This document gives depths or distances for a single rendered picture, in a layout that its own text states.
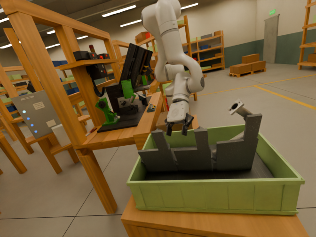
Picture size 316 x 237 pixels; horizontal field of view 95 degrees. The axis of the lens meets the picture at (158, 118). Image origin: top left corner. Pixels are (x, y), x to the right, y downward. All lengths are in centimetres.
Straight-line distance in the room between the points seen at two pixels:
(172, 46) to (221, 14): 1050
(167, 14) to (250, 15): 1097
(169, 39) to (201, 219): 78
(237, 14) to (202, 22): 199
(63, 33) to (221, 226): 172
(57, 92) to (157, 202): 103
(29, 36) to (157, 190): 122
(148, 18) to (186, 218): 98
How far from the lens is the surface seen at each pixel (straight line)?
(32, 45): 136
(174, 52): 75
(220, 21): 1114
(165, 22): 78
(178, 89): 72
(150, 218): 75
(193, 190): 64
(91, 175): 160
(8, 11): 143
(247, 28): 1158
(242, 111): 60
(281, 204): 73
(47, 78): 134
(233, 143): 65
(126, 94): 174
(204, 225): 70
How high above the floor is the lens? 139
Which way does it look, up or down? 21 degrees down
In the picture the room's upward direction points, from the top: 13 degrees counter-clockwise
